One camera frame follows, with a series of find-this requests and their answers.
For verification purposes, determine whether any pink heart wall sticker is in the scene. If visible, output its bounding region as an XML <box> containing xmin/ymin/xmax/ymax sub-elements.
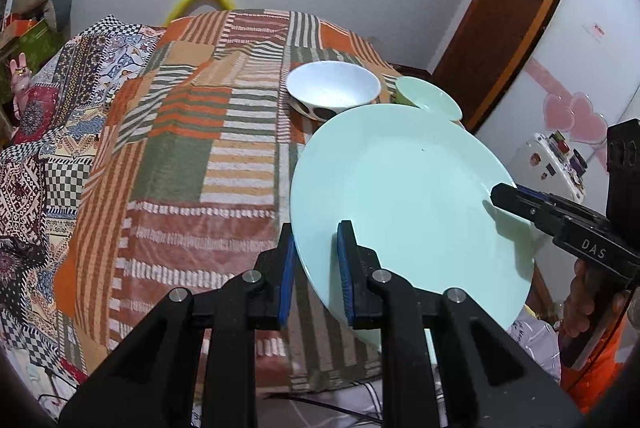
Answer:
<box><xmin>525</xmin><ymin>58</ymin><xmax>608</xmax><ymax>154</ymax></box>

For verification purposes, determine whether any white plastic bag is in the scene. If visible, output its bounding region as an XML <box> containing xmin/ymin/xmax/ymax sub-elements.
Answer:
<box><xmin>505</xmin><ymin>305</ymin><xmax>563</xmax><ymax>389</ymax></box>

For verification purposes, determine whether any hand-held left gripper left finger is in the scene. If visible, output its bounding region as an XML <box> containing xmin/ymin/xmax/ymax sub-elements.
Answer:
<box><xmin>57</xmin><ymin>223</ymin><xmax>297</xmax><ymax>428</ymax></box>

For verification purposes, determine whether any white fridge with stickers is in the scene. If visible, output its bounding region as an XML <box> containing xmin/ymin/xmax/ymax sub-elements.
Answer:
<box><xmin>515</xmin><ymin>132</ymin><xmax>608</xmax><ymax>204</ymax></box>

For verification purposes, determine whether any green cardboard box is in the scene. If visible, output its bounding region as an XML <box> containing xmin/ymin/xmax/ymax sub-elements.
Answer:
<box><xmin>15</xmin><ymin>21</ymin><xmax>63</xmax><ymax>64</ymax></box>

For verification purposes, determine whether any person's right forearm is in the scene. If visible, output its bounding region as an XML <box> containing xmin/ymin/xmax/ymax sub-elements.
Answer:
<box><xmin>562</xmin><ymin>323</ymin><xmax>631</xmax><ymax>416</ymax></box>

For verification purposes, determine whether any patchwork printed blanket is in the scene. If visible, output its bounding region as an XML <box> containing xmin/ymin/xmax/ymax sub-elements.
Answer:
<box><xmin>0</xmin><ymin>13</ymin><xmax>168</xmax><ymax>384</ymax></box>

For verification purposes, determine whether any orange striped blanket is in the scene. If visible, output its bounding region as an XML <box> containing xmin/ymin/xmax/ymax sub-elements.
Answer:
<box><xmin>55</xmin><ymin>8</ymin><xmax>536</xmax><ymax>394</ymax></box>

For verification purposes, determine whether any wooden door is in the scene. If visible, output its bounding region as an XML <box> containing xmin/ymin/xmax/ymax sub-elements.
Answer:
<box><xmin>430</xmin><ymin>0</ymin><xmax>586</xmax><ymax>134</ymax></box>

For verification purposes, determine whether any person's right hand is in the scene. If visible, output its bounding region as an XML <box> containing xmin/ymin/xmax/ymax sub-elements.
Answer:
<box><xmin>559</xmin><ymin>258</ymin><xmax>592</xmax><ymax>341</ymax></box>

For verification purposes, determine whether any orange box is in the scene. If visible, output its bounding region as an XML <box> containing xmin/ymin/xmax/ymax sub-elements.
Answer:
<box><xmin>2</xmin><ymin>18</ymin><xmax>38</xmax><ymax>42</ymax></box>

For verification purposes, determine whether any white spotted bowl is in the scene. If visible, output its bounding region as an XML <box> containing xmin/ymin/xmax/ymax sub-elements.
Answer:
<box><xmin>286</xmin><ymin>61</ymin><xmax>382</xmax><ymax>123</ymax></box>

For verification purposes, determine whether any green bowl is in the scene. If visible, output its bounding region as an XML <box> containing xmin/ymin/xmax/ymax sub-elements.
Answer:
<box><xmin>395</xmin><ymin>76</ymin><xmax>463</xmax><ymax>124</ymax></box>

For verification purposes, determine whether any green plate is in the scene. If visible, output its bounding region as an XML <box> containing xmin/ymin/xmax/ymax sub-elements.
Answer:
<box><xmin>290</xmin><ymin>103</ymin><xmax>536</xmax><ymax>354</ymax></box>

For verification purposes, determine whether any pink bunny figure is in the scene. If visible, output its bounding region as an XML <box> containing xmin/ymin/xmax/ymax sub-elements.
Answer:
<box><xmin>9</xmin><ymin>53</ymin><xmax>33</xmax><ymax>121</ymax></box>

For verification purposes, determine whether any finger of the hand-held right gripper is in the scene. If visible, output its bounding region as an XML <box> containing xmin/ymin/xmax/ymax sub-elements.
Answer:
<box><xmin>515</xmin><ymin>185</ymin><xmax>609</xmax><ymax>229</ymax></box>
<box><xmin>490</xmin><ymin>182</ymin><xmax>568</xmax><ymax>240</ymax></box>

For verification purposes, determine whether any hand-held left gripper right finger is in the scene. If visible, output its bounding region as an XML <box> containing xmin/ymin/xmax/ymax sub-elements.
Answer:
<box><xmin>336</xmin><ymin>221</ymin><xmax>586</xmax><ymax>428</ymax></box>

